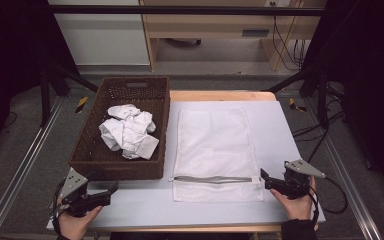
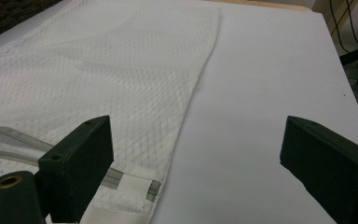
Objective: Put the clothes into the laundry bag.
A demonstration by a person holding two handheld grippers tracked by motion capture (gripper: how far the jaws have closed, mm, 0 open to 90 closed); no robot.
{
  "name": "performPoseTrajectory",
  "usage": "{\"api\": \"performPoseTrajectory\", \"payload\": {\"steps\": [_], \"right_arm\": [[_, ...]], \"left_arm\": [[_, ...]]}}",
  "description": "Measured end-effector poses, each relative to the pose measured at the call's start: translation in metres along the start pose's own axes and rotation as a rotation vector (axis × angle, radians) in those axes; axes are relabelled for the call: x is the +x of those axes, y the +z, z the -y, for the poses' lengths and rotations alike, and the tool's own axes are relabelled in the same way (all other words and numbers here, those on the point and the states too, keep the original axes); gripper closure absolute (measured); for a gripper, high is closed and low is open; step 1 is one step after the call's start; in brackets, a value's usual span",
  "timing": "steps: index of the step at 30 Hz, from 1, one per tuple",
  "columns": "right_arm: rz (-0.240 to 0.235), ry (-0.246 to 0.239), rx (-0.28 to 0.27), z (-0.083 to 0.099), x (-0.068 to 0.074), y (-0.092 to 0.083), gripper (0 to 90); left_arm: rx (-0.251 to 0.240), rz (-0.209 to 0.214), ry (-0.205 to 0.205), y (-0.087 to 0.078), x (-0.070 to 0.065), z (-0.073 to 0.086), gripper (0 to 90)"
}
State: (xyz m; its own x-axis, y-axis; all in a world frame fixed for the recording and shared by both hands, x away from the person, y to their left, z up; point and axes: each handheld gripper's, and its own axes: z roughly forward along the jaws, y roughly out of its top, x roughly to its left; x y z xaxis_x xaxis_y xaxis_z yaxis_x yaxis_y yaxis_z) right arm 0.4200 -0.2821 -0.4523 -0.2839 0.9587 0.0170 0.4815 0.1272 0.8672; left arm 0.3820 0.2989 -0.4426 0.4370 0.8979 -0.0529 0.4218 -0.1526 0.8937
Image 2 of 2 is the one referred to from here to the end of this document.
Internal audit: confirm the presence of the white mesh laundry bag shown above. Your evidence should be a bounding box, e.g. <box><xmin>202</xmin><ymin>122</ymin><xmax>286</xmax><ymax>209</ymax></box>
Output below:
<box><xmin>0</xmin><ymin>0</ymin><xmax>222</xmax><ymax>224</ymax></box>

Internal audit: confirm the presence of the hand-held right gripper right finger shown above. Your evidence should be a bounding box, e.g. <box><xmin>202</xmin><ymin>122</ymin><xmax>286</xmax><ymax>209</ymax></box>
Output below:
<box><xmin>279</xmin><ymin>115</ymin><xmax>358</xmax><ymax>224</ymax></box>

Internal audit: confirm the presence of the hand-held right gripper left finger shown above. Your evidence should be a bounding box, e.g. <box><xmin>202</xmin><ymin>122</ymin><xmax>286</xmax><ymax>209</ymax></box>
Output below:
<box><xmin>37</xmin><ymin>115</ymin><xmax>115</xmax><ymax>224</ymax></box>

